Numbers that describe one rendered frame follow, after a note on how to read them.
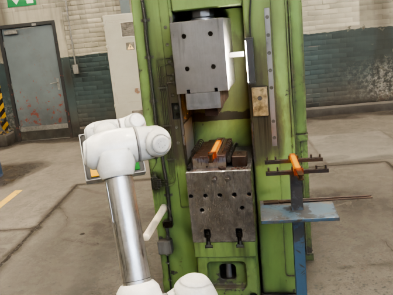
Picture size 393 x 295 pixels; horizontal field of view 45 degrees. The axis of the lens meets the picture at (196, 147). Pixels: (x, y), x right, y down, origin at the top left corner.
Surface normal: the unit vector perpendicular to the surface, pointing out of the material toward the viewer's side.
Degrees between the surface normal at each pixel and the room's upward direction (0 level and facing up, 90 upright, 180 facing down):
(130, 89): 90
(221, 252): 90
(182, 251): 90
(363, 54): 89
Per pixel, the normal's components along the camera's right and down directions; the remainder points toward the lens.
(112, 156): 0.19, -0.09
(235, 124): -0.17, 0.25
